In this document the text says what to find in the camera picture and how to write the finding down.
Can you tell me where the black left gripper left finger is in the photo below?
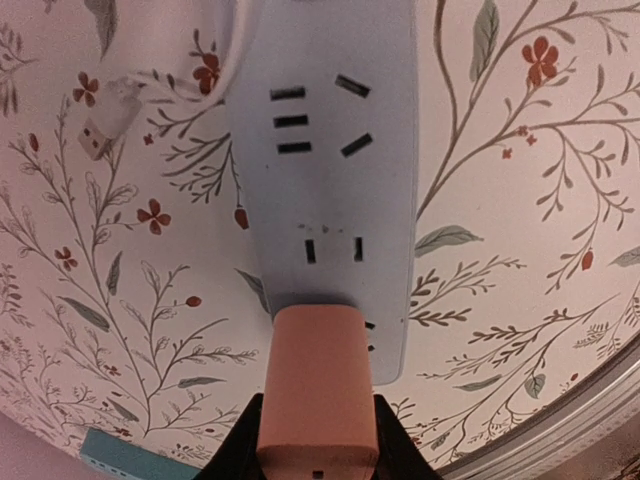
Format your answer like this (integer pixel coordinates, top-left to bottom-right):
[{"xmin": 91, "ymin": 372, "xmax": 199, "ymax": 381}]
[{"xmin": 197, "ymin": 393, "xmax": 265, "ymax": 480}]

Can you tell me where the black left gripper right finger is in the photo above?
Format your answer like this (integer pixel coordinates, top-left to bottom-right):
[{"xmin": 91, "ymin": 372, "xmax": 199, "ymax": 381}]
[{"xmin": 372, "ymin": 394, "xmax": 440, "ymax": 480}]

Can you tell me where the pink cube plug adapter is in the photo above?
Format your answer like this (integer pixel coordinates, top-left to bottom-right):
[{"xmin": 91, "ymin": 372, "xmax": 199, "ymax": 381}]
[{"xmin": 256, "ymin": 305, "xmax": 379, "ymax": 480}]

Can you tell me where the light blue power strip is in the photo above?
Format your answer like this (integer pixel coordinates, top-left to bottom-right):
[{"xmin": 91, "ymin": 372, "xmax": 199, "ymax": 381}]
[{"xmin": 226, "ymin": 1, "xmax": 419, "ymax": 385}]

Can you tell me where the teal white power strip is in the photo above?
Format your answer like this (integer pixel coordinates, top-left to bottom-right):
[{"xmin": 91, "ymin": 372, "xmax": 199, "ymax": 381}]
[{"xmin": 79, "ymin": 429, "xmax": 200, "ymax": 480}]

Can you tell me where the floral patterned table mat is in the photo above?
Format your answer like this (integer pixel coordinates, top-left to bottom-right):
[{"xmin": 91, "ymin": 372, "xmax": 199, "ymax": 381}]
[{"xmin": 1, "ymin": 1, "xmax": 639, "ymax": 474}]

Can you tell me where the aluminium front rail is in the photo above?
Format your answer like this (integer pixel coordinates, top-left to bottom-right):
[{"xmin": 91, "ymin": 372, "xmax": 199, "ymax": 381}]
[{"xmin": 439, "ymin": 338, "xmax": 639, "ymax": 479}]

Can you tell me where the white usb cable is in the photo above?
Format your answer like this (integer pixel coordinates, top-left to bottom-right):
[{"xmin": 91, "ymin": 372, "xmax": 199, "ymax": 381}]
[{"xmin": 79, "ymin": 0, "xmax": 256, "ymax": 161}]

